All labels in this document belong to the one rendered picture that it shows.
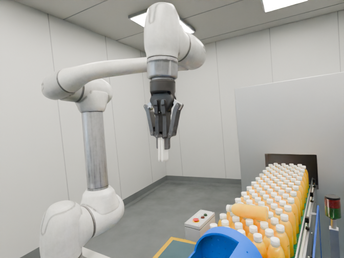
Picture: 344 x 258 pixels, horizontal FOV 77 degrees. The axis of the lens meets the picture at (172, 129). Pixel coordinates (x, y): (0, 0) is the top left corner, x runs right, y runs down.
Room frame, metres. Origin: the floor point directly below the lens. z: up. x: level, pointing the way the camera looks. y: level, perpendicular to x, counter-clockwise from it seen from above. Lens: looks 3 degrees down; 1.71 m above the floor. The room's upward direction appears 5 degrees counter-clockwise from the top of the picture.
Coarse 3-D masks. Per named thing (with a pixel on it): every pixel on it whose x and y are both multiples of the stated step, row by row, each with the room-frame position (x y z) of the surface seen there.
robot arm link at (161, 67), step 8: (160, 56) 0.60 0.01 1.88; (168, 56) 0.60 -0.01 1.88; (152, 64) 0.61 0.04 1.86; (160, 64) 0.60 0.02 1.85; (168, 64) 0.60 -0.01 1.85; (176, 64) 0.62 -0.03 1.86; (152, 72) 0.61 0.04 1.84; (160, 72) 0.60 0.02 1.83; (168, 72) 0.60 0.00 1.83; (176, 72) 0.62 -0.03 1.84
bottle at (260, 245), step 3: (255, 240) 1.00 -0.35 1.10; (261, 240) 0.99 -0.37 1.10; (255, 243) 0.99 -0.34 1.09; (258, 243) 0.99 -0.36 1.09; (261, 243) 0.99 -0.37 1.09; (258, 246) 0.98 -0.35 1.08; (261, 246) 0.98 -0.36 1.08; (264, 246) 0.98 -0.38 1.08; (258, 249) 0.98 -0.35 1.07; (261, 249) 0.97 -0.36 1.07; (264, 249) 0.98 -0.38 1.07; (261, 252) 0.97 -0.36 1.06; (264, 252) 0.97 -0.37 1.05; (264, 255) 0.97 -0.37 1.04
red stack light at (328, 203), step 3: (327, 201) 1.04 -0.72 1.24; (330, 201) 1.02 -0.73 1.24; (333, 201) 1.02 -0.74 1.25; (336, 201) 1.01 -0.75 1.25; (339, 201) 1.02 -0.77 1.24; (327, 204) 1.04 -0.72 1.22; (330, 204) 1.02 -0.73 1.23; (333, 204) 1.02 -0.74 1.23; (336, 204) 1.01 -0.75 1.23; (339, 204) 1.01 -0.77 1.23; (330, 207) 1.02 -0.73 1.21; (333, 207) 1.02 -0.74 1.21; (336, 207) 1.01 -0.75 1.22; (339, 207) 1.01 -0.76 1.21
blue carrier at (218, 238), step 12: (216, 228) 0.90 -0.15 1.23; (228, 228) 0.88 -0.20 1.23; (204, 240) 0.95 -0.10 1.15; (216, 240) 0.92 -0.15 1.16; (228, 240) 0.88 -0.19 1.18; (240, 240) 0.81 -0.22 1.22; (192, 252) 0.91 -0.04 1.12; (204, 252) 0.95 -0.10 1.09; (216, 252) 0.92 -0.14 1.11; (228, 252) 0.89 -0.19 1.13; (240, 252) 0.76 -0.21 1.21; (252, 252) 0.79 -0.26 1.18
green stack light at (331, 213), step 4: (328, 208) 1.03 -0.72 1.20; (332, 208) 1.02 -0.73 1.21; (340, 208) 1.02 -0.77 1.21; (328, 212) 1.03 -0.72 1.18; (332, 212) 1.02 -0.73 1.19; (336, 212) 1.01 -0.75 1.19; (340, 212) 1.02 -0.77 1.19; (328, 216) 1.03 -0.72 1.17; (332, 216) 1.02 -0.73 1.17; (336, 216) 1.01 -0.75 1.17; (340, 216) 1.02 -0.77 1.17
